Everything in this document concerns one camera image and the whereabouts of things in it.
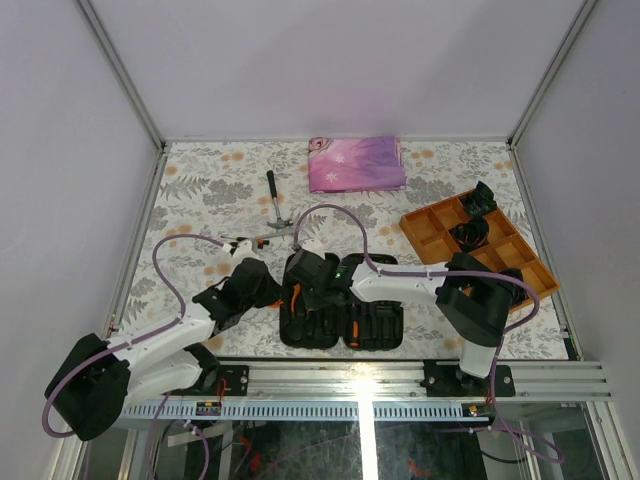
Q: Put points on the black tape roll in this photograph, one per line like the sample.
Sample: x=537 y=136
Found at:
x=470 y=235
x=519 y=294
x=479 y=202

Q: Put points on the aluminium front rail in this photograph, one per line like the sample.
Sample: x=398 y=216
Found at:
x=427 y=389

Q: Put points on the black tape roll middle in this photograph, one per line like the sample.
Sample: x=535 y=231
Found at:
x=470 y=235

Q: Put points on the folded purple cloth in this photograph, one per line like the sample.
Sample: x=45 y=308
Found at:
x=341 y=165

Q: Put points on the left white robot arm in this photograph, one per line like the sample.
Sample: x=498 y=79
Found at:
x=101 y=378

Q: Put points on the orange handled long-nose pliers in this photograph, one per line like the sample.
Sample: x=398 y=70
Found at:
x=295 y=295

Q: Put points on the small black handled hammer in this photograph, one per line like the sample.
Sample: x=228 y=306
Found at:
x=279 y=223

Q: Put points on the large black orange screwdriver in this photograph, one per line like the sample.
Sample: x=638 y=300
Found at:
x=352 y=327

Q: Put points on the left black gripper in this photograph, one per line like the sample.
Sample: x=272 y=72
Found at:
x=276 y=293

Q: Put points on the black plastic tool case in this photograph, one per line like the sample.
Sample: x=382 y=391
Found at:
x=381 y=323

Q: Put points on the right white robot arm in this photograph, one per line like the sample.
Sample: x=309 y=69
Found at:
x=474 y=300

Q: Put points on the black tape roll near right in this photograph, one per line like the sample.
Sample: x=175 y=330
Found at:
x=519 y=294

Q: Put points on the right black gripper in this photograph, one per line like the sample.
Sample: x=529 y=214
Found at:
x=313 y=303

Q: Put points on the wooden compartment tray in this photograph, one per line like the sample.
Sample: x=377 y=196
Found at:
x=427 y=230

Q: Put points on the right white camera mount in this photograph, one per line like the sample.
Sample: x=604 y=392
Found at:
x=314 y=245

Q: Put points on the black tape roll far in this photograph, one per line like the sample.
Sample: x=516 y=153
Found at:
x=479 y=202

